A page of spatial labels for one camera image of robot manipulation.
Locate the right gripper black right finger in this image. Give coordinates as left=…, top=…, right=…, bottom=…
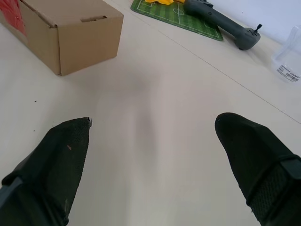
left=215, top=112, right=301, bottom=226

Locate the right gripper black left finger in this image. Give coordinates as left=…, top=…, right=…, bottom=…
left=0, top=116, right=93, bottom=226

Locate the brown cardboard box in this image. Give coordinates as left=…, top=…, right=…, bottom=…
left=0, top=0, right=125, bottom=76

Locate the clear plastic measuring cup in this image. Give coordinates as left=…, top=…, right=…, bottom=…
left=271, top=25, right=301, bottom=83

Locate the dark grey handheld controller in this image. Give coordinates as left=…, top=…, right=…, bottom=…
left=183, top=0, right=261, bottom=51

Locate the green football field mat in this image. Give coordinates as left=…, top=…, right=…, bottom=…
left=130, top=0, right=224, bottom=42

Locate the red tape patch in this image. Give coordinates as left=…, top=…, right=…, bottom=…
left=0, top=0, right=28, bottom=37

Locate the yellow cloth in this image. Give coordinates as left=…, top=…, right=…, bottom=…
left=143, top=0, right=186, bottom=6

